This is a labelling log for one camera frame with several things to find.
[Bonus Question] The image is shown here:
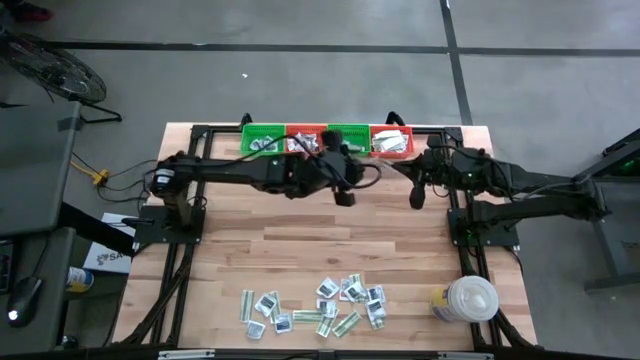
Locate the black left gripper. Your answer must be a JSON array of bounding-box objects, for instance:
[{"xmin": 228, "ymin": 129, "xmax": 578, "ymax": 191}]
[{"xmin": 319, "ymin": 128, "xmax": 367, "ymax": 192}]

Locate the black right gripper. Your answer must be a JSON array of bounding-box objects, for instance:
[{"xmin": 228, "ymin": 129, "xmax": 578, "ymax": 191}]
[{"xmin": 382, "ymin": 134, "xmax": 455, "ymax": 191}]

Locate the orange plastic basket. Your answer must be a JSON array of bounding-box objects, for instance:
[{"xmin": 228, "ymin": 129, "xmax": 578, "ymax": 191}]
[
  {"xmin": 284, "ymin": 124, "xmax": 329, "ymax": 159},
  {"xmin": 369, "ymin": 124, "xmax": 415, "ymax": 159}
]

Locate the green plastic basket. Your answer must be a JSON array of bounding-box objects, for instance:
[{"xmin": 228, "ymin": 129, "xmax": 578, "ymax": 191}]
[
  {"xmin": 326, "ymin": 123, "xmax": 372, "ymax": 158},
  {"xmin": 240, "ymin": 123, "xmax": 287, "ymax": 158}
]

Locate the white wipes canister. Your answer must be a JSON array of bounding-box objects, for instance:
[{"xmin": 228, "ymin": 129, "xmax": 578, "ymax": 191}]
[{"xmin": 429, "ymin": 274, "xmax": 500, "ymax": 324}]

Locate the yellow power plug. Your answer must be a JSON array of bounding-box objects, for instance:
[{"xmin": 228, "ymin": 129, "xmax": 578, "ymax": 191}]
[{"xmin": 69, "ymin": 159, "xmax": 111, "ymax": 188}]

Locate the white printed paper sheet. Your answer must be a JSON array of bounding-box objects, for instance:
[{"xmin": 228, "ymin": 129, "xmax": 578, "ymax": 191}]
[{"xmin": 82, "ymin": 212, "xmax": 139, "ymax": 275}]

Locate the black metal beam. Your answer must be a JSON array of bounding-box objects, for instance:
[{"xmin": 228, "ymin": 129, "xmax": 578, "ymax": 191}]
[{"xmin": 58, "ymin": 202, "xmax": 137, "ymax": 257}]

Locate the blue yellow can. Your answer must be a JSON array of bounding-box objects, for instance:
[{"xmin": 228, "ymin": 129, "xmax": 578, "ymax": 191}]
[{"xmin": 66, "ymin": 266, "xmax": 95, "ymax": 294}]

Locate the black floor fan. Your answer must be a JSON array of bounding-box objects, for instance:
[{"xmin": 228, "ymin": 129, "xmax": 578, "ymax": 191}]
[{"xmin": 0, "ymin": 34, "xmax": 124, "ymax": 124}]

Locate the grey desk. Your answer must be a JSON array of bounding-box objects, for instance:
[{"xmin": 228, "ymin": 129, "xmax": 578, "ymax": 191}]
[{"xmin": 0, "ymin": 102, "xmax": 82, "ymax": 237}]

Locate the black computer mouse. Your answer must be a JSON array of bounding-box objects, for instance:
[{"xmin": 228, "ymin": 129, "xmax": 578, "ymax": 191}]
[{"xmin": 5, "ymin": 276, "xmax": 44, "ymax": 329}]

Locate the person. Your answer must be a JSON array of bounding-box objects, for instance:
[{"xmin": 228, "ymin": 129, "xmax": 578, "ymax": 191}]
[{"xmin": 9, "ymin": 2, "xmax": 54, "ymax": 24}]

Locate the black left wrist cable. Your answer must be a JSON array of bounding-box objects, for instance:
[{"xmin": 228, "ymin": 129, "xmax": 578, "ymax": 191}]
[{"xmin": 219, "ymin": 147, "xmax": 384, "ymax": 191}]

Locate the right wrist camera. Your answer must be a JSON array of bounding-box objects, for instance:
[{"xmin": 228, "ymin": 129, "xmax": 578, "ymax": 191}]
[{"xmin": 408, "ymin": 182, "xmax": 427, "ymax": 210}]

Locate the black floor cable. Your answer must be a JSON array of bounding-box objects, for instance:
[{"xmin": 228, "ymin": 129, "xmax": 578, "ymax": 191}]
[{"xmin": 97, "ymin": 158, "xmax": 167, "ymax": 202}]

